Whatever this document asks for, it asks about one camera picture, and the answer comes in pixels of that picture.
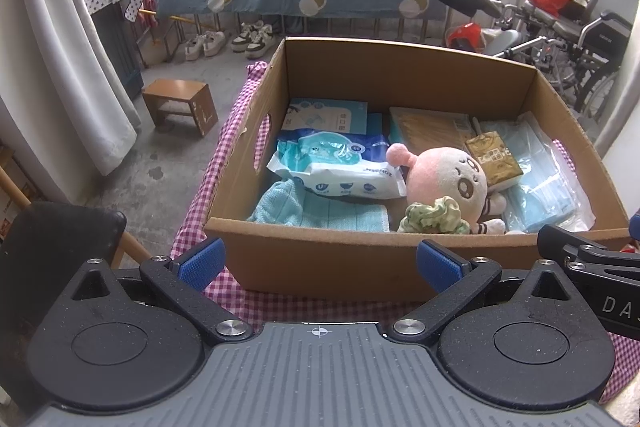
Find white blue wet wipes pack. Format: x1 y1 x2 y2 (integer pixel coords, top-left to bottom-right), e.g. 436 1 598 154
266 129 407 200

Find small wooden stool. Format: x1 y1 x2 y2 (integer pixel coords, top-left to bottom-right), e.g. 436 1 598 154
141 79 219 138

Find light blue box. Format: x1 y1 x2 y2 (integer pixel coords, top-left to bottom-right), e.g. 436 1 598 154
281 98 388 142

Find gold foil snack packet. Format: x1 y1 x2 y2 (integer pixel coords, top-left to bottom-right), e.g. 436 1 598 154
464 132 524 188

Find white curtain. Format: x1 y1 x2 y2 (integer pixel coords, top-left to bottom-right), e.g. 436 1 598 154
0 0 141 178

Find brown cardboard box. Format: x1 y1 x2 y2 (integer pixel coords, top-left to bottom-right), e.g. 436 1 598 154
204 37 630 303

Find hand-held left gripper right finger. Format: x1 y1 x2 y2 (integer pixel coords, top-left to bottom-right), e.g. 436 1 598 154
390 241 576 343

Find white platform shoe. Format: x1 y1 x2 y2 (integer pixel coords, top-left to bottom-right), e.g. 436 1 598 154
200 30 227 58
184 34 207 61

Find clear bag of face masks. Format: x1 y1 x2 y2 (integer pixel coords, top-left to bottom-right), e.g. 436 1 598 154
472 112 597 233

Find pairs of shoes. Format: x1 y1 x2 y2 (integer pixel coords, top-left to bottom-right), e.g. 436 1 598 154
245 22 276 60

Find white and dark sneaker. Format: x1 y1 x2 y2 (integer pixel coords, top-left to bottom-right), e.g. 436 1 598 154
231 23 261 52

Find green scrunchie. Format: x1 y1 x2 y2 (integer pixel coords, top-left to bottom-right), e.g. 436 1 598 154
398 197 471 235

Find yellow pole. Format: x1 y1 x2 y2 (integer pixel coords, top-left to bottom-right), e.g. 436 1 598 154
139 9 196 28

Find pink plush doll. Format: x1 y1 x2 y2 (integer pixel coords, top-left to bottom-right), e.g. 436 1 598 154
386 143 508 235

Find red plastic container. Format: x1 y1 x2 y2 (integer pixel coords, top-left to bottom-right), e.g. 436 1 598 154
446 23 485 54

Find brown striped packet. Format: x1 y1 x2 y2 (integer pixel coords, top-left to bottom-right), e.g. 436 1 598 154
389 107 476 158

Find teal checked cloth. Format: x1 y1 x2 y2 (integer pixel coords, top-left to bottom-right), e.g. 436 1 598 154
247 179 391 233

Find black wheelchair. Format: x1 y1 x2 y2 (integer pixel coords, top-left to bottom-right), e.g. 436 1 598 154
480 0 636 112

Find black padded wooden chair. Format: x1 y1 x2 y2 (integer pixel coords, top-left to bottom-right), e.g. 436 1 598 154
0 202 151 408

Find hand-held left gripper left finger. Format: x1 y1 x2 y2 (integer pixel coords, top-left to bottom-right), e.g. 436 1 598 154
67 236 253 344

